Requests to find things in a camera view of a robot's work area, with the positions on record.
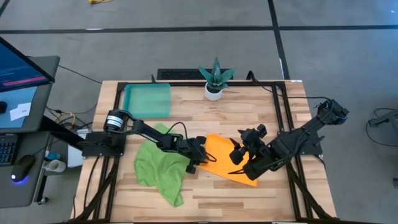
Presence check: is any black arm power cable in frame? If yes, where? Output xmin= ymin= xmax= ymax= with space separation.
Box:
xmin=247 ymin=70 xmax=331 ymax=103

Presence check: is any black computer mouse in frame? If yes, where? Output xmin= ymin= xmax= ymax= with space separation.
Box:
xmin=11 ymin=154 xmax=37 ymax=184

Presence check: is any green microfiber towel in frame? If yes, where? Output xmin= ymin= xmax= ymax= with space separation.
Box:
xmin=133 ymin=123 xmax=192 ymax=208

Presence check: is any grey stand leg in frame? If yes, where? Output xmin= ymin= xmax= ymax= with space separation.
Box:
xmin=368 ymin=108 xmax=398 ymax=128

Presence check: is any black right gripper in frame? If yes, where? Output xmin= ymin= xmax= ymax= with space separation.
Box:
xmin=229 ymin=124 xmax=268 ymax=166

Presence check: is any teal plastic basket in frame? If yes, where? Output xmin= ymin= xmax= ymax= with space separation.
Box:
xmin=122 ymin=82 xmax=172 ymax=119

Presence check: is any white box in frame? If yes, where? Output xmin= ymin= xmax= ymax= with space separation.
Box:
xmin=67 ymin=129 xmax=85 ymax=169

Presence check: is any black keyboard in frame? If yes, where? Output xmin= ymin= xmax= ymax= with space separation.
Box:
xmin=0 ymin=133 xmax=19 ymax=166

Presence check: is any white mug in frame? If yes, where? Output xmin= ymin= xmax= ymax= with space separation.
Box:
xmin=42 ymin=159 xmax=67 ymax=174

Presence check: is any computer monitor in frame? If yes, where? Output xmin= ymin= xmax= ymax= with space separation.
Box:
xmin=0 ymin=36 xmax=56 ymax=93

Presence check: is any orange microfiber towel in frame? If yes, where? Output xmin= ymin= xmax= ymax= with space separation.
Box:
xmin=198 ymin=133 xmax=259 ymax=188

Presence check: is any snake plant in white pot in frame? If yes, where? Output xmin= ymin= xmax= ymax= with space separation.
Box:
xmin=198 ymin=57 xmax=236 ymax=102

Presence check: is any black floor vent grille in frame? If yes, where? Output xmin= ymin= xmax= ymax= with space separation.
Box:
xmin=157 ymin=68 xmax=234 ymax=81

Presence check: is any grey computer desk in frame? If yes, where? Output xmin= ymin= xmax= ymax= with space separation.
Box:
xmin=0 ymin=55 xmax=60 ymax=208

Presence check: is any white paper note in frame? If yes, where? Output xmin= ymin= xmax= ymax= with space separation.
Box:
xmin=9 ymin=101 xmax=32 ymax=122

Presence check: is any black aluminium table frame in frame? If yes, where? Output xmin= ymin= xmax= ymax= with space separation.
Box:
xmin=70 ymin=80 xmax=340 ymax=224

